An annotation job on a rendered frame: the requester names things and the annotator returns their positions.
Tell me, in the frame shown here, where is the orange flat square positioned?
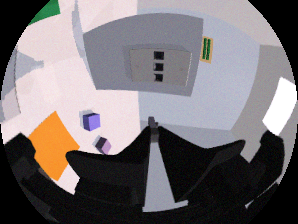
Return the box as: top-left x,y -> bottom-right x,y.
28,111 -> 80,181

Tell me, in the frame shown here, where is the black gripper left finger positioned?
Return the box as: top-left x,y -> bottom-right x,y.
65,127 -> 152,206

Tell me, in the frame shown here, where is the green flat square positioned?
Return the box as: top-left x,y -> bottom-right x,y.
28,0 -> 61,27

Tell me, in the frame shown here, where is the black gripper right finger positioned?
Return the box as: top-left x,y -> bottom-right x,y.
158,127 -> 246,202

